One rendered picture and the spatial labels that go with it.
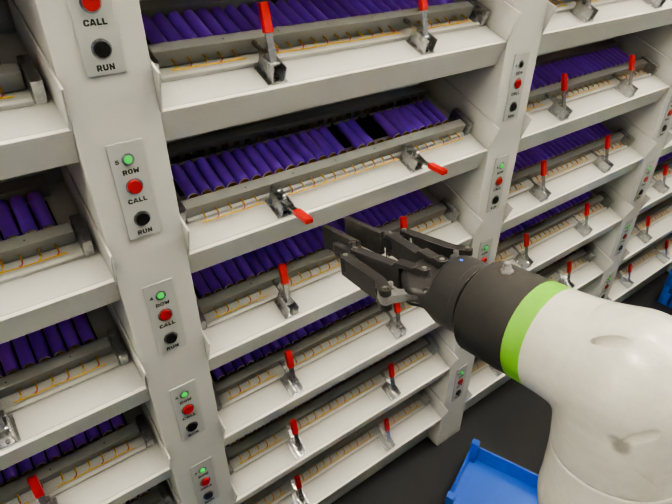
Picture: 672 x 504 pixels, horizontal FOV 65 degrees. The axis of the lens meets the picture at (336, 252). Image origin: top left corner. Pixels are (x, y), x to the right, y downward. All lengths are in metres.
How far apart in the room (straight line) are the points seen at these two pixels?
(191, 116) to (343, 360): 0.62
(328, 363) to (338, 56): 0.59
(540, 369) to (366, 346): 0.71
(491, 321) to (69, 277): 0.50
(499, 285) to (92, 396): 0.59
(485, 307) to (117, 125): 0.43
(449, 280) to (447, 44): 0.50
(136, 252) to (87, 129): 0.16
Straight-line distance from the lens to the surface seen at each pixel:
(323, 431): 1.22
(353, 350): 1.11
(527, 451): 1.69
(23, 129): 0.63
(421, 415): 1.51
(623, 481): 0.46
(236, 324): 0.88
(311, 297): 0.93
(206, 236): 0.75
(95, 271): 0.72
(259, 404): 1.02
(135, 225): 0.68
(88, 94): 0.62
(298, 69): 0.75
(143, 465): 0.99
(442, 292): 0.50
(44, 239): 0.73
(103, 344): 0.85
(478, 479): 1.59
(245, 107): 0.69
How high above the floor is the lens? 1.30
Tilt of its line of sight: 34 degrees down
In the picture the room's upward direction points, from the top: straight up
